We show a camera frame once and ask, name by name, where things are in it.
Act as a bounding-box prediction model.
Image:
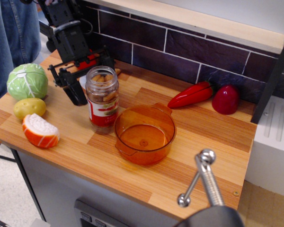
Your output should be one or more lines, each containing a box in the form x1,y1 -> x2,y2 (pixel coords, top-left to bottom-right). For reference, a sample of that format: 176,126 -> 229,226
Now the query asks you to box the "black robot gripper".
48,22 -> 115,106

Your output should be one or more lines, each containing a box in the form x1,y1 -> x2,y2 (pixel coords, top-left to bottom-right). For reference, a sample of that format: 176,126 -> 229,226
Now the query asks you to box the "clear almond jar red label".
85,66 -> 119,135

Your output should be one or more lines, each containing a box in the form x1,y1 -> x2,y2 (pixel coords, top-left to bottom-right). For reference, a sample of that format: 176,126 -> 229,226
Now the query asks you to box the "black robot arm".
38,0 -> 115,105

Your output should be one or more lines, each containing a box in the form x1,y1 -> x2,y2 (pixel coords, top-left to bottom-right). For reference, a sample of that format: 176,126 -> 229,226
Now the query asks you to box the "orange transparent plastic pot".
114,103 -> 177,166

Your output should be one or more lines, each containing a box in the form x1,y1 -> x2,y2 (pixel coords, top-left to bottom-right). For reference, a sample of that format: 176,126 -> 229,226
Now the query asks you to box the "red toy strawberry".
75,54 -> 97,70

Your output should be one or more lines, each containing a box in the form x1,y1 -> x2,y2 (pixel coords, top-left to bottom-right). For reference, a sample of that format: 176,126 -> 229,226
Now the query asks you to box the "white jar lid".
79,75 -> 86,90

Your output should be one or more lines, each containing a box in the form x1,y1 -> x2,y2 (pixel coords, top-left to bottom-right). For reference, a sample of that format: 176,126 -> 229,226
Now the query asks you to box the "toy croissant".
115,68 -> 121,75

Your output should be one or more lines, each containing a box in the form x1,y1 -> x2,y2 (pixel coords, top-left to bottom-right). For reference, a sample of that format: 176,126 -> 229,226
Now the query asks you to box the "black office chair base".
39,20 -> 56,52

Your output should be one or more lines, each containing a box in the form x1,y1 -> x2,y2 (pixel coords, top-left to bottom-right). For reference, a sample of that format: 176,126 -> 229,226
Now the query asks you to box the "green toy cabbage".
7,63 -> 48,101

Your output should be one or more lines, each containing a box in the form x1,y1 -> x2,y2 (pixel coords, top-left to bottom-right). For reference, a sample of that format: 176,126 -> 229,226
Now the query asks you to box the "yellow toy potato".
13,98 -> 46,120

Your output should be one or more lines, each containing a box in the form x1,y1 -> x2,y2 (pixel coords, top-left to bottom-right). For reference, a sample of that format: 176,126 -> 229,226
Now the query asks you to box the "orange white salmon sushi toy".
22,113 -> 60,148

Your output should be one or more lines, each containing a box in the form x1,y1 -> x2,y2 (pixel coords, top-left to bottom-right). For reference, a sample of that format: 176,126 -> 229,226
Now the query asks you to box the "person in blue jeans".
0,0 -> 41,98

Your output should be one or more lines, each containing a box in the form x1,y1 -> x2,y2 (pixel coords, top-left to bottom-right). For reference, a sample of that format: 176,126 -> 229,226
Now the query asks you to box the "red toy chili pepper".
168,81 -> 216,108

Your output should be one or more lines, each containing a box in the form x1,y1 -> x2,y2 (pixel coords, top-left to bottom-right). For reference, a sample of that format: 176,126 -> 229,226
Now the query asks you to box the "wooden upper shelf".
93,0 -> 284,54

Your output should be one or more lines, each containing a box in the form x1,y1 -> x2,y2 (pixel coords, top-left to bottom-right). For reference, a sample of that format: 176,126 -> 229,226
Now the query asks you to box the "dark red toy pepper half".
212,85 -> 240,115

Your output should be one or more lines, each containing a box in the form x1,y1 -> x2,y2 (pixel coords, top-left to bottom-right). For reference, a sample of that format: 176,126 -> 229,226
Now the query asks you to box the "grey oven control panel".
74,200 -> 127,227

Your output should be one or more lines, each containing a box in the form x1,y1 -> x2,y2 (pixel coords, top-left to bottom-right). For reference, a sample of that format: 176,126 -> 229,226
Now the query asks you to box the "black floor cable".
0,154 -> 17,163

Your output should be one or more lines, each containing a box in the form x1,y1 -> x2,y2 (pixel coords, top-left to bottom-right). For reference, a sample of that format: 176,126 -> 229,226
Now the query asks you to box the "metal clamp screw handle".
177,148 -> 245,227

